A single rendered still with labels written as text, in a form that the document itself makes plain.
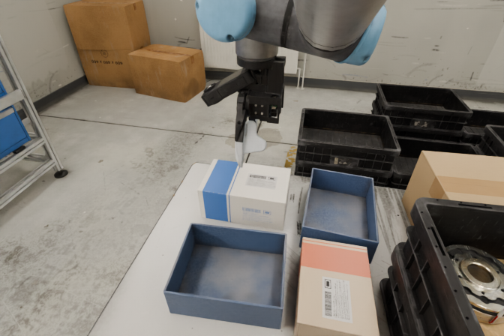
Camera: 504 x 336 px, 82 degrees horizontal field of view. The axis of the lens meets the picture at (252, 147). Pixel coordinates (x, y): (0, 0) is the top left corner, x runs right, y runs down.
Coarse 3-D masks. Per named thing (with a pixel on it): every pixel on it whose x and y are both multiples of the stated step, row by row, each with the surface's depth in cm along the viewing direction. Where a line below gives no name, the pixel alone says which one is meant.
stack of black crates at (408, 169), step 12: (408, 144) 140; (420, 144) 139; (432, 144) 138; (444, 144) 136; (456, 144) 135; (468, 144) 135; (408, 156) 144; (396, 168) 137; (408, 168) 137; (396, 180) 121; (408, 180) 120
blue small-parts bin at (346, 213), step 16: (320, 176) 76; (336, 176) 74; (352, 176) 73; (320, 192) 77; (336, 192) 77; (352, 192) 76; (368, 192) 73; (320, 208) 72; (336, 208) 72; (352, 208) 72; (368, 208) 70; (304, 224) 68; (320, 224) 68; (336, 224) 68; (352, 224) 68; (368, 224) 67; (336, 240) 59; (352, 240) 58; (368, 240) 57; (368, 256) 59
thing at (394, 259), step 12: (396, 252) 49; (396, 264) 48; (396, 276) 47; (384, 288) 54; (396, 288) 49; (384, 300) 52; (396, 300) 48; (408, 300) 42; (396, 312) 49; (408, 312) 42; (396, 324) 48; (408, 324) 41
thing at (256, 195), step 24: (216, 168) 72; (240, 168) 72; (264, 168) 72; (216, 192) 65; (240, 192) 65; (264, 192) 65; (288, 192) 73; (216, 216) 69; (240, 216) 67; (264, 216) 66
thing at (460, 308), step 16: (416, 208) 42; (448, 208) 43; (464, 208) 42; (480, 208) 42; (496, 208) 42; (416, 224) 42; (432, 224) 39; (432, 240) 37; (432, 256) 37; (448, 256) 35; (432, 272) 36; (448, 272) 34; (448, 288) 32; (448, 304) 32; (464, 304) 31; (464, 320) 29
